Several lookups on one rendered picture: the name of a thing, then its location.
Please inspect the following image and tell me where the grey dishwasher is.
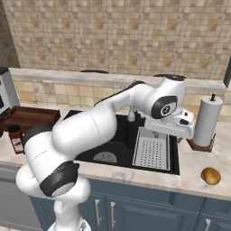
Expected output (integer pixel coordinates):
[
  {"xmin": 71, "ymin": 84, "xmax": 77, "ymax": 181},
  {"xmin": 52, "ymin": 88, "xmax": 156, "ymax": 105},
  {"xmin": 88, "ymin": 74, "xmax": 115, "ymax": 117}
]
[{"xmin": 0, "ymin": 165, "xmax": 43, "ymax": 231}]

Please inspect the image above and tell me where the blue drawer front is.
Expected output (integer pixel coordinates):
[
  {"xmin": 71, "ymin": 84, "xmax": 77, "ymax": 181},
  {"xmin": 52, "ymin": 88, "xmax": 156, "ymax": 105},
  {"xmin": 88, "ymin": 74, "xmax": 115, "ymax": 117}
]
[{"xmin": 88, "ymin": 178, "xmax": 179, "ymax": 208}]

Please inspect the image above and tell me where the white paper towel roll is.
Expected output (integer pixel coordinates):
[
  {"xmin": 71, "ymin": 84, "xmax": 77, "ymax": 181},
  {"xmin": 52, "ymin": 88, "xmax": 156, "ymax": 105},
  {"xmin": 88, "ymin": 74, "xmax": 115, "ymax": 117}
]
[{"xmin": 192, "ymin": 97, "xmax": 224, "ymax": 148}]

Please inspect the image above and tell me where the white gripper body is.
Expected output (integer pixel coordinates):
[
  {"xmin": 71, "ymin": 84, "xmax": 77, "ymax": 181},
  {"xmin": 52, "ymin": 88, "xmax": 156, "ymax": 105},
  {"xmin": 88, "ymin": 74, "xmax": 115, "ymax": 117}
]
[{"xmin": 143, "ymin": 116, "xmax": 196, "ymax": 140}]

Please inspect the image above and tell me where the black sink basin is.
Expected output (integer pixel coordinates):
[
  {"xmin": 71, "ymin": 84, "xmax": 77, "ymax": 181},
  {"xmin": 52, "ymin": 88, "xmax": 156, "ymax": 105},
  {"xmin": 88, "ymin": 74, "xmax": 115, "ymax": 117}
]
[{"xmin": 62, "ymin": 109, "xmax": 181, "ymax": 176}]

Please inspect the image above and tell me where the white countertop appliance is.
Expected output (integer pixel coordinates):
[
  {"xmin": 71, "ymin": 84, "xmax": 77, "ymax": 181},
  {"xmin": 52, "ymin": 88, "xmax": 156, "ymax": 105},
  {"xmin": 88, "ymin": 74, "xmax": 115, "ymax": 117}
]
[{"xmin": 0, "ymin": 66, "xmax": 21, "ymax": 117}]

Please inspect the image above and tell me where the white perforated tray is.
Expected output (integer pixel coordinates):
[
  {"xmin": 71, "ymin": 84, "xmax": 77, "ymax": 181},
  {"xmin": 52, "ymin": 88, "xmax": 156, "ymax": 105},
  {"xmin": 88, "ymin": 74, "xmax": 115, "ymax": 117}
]
[{"xmin": 132, "ymin": 125, "xmax": 172, "ymax": 172}]

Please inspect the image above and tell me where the red spice bottle black cap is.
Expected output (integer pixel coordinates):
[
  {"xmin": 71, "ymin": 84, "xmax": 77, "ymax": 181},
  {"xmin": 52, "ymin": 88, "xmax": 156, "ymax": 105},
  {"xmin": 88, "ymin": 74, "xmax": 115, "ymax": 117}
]
[{"xmin": 7, "ymin": 124, "xmax": 26, "ymax": 155}]

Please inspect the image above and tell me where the dark tall cupboard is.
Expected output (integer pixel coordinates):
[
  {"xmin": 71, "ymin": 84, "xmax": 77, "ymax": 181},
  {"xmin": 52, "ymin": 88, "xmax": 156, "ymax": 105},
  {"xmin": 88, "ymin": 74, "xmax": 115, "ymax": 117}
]
[{"xmin": 223, "ymin": 56, "xmax": 231, "ymax": 88}]

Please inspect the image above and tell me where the brown wooden paper towel holder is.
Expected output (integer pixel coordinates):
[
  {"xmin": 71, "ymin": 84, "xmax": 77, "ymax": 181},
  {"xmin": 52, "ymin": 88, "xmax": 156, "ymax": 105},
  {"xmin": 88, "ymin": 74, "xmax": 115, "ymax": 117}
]
[{"xmin": 186, "ymin": 93, "xmax": 217, "ymax": 153}]

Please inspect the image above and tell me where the dark brown wooden board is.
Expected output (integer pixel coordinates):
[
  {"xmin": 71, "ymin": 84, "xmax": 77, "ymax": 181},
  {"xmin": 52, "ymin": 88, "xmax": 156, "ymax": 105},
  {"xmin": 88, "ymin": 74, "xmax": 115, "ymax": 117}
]
[{"xmin": 0, "ymin": 105, "xmax": 61, "ymax": 135}]

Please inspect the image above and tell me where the brown potato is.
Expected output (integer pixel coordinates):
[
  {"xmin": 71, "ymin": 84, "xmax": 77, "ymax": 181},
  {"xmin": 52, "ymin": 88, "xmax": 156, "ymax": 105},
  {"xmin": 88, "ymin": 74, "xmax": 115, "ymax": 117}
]
[{"xmin": 200, "ymin": 166, "xmax": 222, "ymax": 186}]

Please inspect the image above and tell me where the silver sink tap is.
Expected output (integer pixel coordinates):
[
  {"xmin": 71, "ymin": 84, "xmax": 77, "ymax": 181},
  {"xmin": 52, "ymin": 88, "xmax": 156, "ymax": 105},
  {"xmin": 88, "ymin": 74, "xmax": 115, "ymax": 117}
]
[{"xmin": 126, "ymin": 103, "xmax": 143, "ymax": 123}]

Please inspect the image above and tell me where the blue cupboard door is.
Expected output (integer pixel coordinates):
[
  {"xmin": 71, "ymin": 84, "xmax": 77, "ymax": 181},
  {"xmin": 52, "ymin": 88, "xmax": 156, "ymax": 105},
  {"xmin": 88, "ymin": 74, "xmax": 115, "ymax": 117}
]
[
  {"xmin": 106, "ymin": 197, "xmax": 197, "ymax": 231},
  {"xmin": 194, "ymin": 207, "xmax": 231, "ymax": 231},
  {"xmin": 78, "ymin": 192, "xmax": 107, "ymax": 231}
]

